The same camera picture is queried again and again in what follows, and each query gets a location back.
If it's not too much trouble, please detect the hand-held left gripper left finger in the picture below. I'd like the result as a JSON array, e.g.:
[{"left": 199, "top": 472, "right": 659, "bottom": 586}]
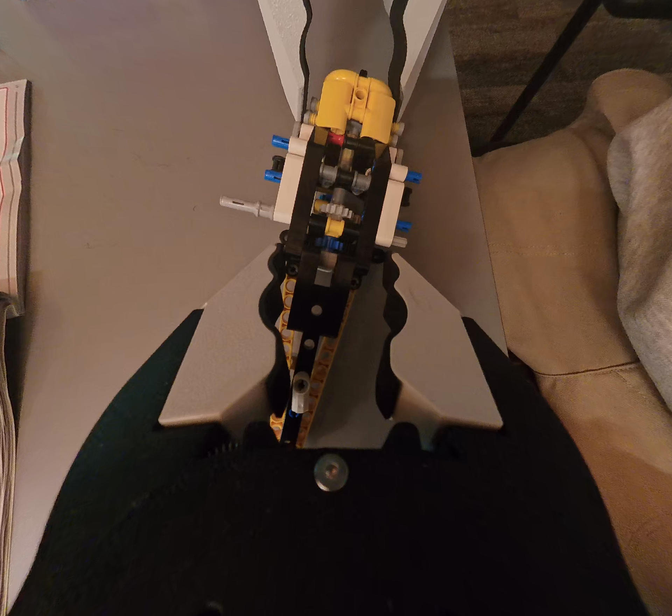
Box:
[{"left": 157, "top": 242, "right": 296, "bottom": 443}]

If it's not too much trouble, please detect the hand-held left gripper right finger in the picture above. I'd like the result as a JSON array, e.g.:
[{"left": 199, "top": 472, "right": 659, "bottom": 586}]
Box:
[{"left": 375, "top": 250, "right": 506, "bottom": 451}]

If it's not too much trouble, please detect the yellow black white lego model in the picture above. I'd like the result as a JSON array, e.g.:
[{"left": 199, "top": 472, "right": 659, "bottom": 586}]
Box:
[{"left": 219, "top": 68, "right": 424, "bottom": 451}]

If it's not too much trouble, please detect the grey paper stack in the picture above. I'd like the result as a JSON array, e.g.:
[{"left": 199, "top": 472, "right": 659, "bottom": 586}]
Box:
[{"left": 0, "top": 293, "right": 25, "bottom": 596}]

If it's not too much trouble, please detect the grey blanket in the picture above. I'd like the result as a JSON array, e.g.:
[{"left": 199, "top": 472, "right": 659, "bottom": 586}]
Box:
[{"left": 607, "top": 96, "right": 672, "bottom": 367}]

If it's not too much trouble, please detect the white paper booklet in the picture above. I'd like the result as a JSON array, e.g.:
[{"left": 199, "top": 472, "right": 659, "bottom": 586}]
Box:
[{"left": 0, "top": 79, "right": 33, "bottom": 308}]

